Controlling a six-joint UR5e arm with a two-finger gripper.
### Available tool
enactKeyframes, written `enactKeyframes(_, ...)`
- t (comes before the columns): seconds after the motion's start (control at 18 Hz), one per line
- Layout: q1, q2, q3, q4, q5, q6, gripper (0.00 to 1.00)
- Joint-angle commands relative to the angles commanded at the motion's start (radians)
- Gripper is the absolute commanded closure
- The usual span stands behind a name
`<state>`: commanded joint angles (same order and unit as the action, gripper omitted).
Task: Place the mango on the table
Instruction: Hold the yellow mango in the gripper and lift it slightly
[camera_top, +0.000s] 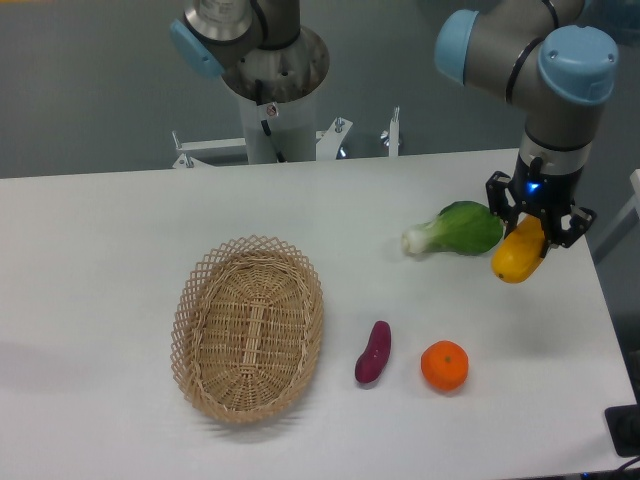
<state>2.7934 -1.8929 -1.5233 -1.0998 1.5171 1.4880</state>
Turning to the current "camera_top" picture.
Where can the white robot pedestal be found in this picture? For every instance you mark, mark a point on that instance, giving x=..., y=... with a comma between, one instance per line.
x=276, y=92

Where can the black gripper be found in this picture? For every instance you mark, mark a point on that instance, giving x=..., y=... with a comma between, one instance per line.
x=548, y=196

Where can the woven wicker basket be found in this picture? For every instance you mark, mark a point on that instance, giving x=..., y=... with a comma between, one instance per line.
x=248, y=330

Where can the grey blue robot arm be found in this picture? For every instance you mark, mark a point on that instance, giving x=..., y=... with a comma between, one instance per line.
x=531, y=54

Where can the white frame at right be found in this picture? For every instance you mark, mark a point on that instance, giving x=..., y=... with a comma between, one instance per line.
x=621, y=224

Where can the green bok choy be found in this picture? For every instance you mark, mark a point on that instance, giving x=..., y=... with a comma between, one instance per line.
x=463, y=227

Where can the orange mandarin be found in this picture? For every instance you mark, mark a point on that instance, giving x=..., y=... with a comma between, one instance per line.
x=445, y=365

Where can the purple sweet potato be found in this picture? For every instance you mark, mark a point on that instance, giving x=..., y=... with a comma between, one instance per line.
x=374, y=358

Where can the black box at edge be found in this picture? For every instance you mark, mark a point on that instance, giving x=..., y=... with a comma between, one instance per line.
x=623, y=426

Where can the yellow mango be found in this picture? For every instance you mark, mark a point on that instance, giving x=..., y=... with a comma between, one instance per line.
x=518, y=256

